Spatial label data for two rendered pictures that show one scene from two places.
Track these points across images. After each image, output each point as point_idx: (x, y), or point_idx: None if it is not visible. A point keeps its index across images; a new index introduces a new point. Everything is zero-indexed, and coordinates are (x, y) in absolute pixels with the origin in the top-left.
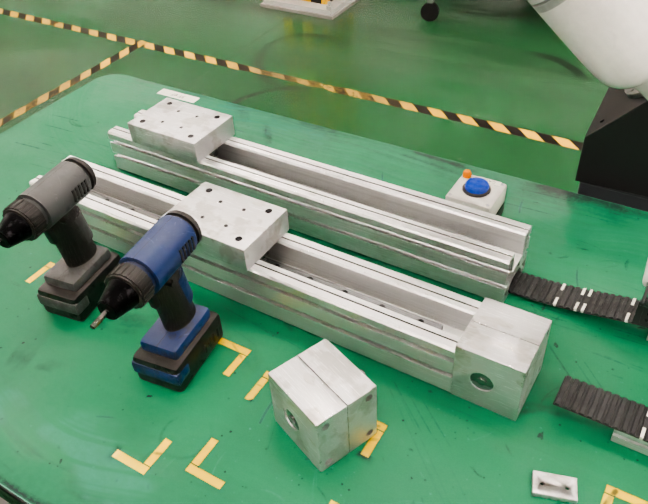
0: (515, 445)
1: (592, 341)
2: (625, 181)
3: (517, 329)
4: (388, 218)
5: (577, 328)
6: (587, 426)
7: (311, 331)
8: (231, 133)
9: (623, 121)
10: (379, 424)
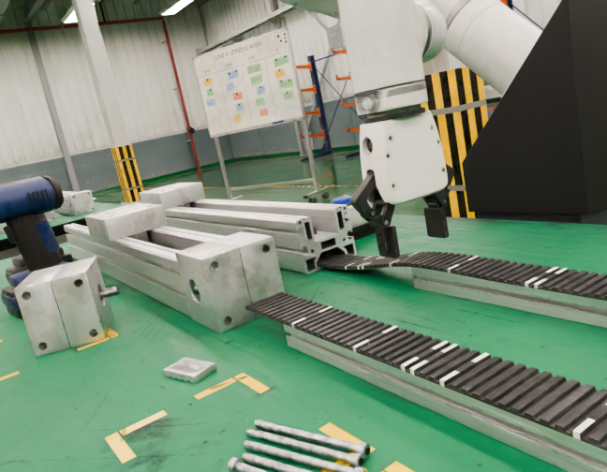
0: (198, 346)
1: (359, 290)
2: (507, 200)
3: (236, 242)
4: (241, 213)
5: (355, 284)
6: (279, 337)
7: (140, 289)
8: (200, 196)
9: (484, 136)
10: (114, 334)
